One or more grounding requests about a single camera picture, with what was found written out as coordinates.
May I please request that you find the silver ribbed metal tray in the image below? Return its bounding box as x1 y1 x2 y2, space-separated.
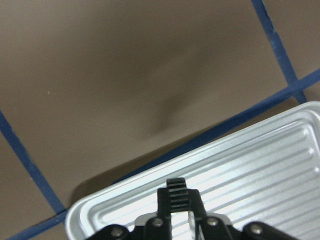
65 101 320 240

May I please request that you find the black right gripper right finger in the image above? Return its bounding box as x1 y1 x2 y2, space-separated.
187 189 208 240

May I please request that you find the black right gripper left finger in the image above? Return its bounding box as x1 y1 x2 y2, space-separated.
156 187 173 240

